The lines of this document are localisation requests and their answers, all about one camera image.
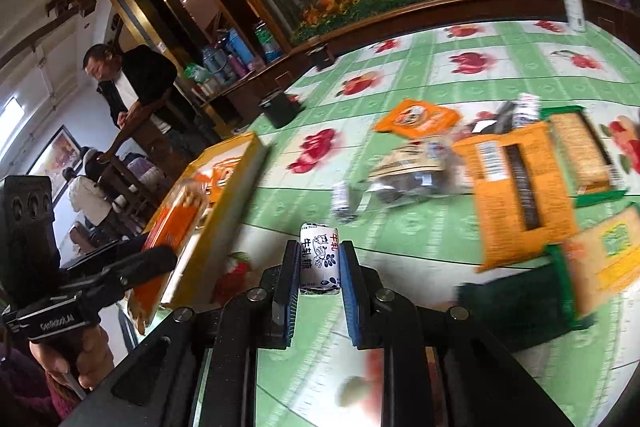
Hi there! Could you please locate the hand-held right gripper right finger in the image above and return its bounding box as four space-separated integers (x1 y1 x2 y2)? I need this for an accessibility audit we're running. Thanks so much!
340 241 576 427

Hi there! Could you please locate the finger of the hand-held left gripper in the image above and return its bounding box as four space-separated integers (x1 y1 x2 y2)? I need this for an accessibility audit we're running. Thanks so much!
62 245 179 308
59 236 151 276

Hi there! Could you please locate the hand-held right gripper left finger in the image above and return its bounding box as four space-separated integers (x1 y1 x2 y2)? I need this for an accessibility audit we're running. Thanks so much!
60 239 301 427

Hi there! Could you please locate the white blue-print candy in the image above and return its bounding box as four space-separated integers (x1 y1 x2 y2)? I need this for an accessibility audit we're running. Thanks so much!
299 222 342 295
512 93 543 128
331 182 358 223

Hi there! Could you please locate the yellow tray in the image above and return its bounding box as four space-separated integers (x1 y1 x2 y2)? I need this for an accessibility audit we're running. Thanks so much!
125 132 273 335

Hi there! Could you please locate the silver seed packet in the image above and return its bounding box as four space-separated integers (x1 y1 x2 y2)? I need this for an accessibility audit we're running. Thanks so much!
365 172 453 210
470 102 521 142

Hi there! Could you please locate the beige plum packet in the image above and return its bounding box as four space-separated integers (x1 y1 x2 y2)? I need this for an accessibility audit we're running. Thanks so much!
370 139 453 180

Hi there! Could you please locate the dark green packet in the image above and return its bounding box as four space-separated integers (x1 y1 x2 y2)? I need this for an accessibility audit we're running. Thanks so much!
456 257 596 350

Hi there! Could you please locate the long orange snack packet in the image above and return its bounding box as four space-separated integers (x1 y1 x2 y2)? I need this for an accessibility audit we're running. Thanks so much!
452 122 578 273

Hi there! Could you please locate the small orange snack packet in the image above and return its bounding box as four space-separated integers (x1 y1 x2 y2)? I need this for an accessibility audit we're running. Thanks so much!
374 99 461 140

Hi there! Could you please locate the green snack packet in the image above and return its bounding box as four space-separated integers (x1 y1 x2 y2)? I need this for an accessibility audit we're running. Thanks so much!
547 202 640 323

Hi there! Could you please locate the person's left forearm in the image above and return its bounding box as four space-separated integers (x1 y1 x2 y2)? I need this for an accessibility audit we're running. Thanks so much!
0 342 63 427

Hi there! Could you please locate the person's left hand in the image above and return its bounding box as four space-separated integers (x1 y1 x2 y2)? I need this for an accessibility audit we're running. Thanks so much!
30 326 116 401

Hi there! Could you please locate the wooden chair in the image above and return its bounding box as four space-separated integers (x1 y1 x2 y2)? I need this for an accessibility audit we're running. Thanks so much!
95 99 201 218

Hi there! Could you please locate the black round device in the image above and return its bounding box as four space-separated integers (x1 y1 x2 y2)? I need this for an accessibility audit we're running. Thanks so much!
259 89 304 128

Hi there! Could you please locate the wooden cabinet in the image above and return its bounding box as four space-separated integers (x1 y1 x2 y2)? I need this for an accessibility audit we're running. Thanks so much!
200 57 321 138

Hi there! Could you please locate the green bag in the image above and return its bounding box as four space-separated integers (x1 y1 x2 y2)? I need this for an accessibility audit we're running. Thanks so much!
182 63 208 86

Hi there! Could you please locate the blue water jug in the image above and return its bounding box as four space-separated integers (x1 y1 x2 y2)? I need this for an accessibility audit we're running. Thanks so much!
200 44 226 82

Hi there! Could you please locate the green label water bottle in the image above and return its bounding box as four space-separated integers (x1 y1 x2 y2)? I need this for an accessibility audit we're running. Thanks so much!
252 21 283 62

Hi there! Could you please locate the blue bottle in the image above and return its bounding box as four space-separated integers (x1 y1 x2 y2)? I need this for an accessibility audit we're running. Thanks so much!
225 28 256 68

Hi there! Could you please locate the green cracker packet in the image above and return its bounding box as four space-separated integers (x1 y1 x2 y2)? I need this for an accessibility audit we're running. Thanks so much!
542 106 628 208

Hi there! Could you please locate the framed wall picture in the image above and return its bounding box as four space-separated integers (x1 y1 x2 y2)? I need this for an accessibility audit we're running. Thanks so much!
27 125 83 202

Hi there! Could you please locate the black clamp mount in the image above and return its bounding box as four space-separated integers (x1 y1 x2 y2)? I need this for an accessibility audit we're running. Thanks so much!
306 44 336 70

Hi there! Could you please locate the gold door frame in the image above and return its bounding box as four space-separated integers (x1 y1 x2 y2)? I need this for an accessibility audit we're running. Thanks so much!
105 0 201 72

